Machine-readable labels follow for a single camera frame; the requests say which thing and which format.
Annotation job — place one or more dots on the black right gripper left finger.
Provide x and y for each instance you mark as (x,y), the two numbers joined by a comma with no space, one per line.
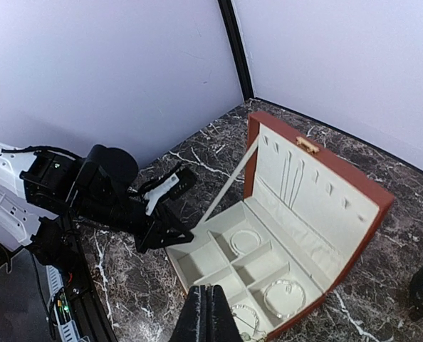
(191,325)

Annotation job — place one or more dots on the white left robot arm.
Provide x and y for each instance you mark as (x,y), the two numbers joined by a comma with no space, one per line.
(43,186)

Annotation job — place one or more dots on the red jewelry box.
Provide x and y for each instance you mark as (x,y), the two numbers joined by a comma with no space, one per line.
(305,218)

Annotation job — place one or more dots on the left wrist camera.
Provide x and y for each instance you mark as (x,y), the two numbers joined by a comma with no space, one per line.
(101,189)

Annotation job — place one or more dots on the white slotted cable duct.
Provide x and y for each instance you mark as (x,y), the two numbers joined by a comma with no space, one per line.
(59,307)

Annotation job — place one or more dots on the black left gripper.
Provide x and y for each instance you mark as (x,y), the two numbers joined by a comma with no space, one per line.
(160,231)

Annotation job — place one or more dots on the left black frame post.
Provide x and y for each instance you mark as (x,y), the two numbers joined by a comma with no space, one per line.
(228,15)

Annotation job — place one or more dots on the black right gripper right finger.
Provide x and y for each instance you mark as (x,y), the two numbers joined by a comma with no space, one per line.
(221,326)

